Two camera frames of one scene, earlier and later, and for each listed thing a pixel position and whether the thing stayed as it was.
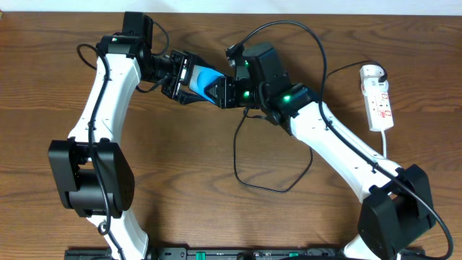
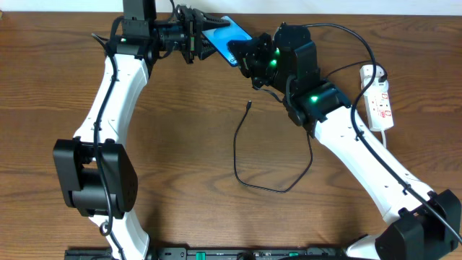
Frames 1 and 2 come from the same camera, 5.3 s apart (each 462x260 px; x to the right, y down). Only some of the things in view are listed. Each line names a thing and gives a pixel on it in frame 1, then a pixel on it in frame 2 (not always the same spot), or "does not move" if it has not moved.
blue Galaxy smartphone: (200, 78) to (219, 37)
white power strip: (377, 98) does not move
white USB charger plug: (370, 73) does not move
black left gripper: (177, 75) to (191, 37)
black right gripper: (228, 92) to (258, 58)
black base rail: (206, 253) does not move
